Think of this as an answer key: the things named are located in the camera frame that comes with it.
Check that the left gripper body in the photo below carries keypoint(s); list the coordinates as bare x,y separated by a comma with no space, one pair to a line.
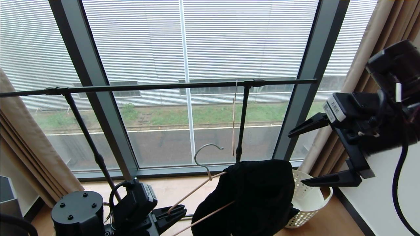
144,227

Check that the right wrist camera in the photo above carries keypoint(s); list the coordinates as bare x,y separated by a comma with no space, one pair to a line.
361,108

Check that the black clothes rack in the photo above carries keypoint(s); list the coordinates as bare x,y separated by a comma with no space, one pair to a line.
131,87

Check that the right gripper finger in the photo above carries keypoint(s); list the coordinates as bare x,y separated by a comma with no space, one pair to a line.
311,124
338,179

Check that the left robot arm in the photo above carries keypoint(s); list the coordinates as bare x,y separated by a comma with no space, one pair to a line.
78,213

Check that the black shorts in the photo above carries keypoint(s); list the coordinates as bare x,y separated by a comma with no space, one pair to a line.
256,196

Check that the pink clothes hanger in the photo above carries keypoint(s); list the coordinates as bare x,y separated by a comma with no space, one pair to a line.
234,124
197,191

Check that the window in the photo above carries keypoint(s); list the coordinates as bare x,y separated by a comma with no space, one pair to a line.
82,65

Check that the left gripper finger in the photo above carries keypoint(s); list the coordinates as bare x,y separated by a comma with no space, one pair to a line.
170,221
174,209

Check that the beige curtain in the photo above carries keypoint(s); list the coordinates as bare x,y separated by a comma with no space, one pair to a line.
32,147
370,49

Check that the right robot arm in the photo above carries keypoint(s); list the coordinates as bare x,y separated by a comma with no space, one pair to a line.
400,65

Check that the white laundry basket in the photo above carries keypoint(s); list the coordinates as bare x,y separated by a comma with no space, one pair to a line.
308,200

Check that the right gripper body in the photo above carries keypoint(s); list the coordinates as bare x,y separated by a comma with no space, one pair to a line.
356,154

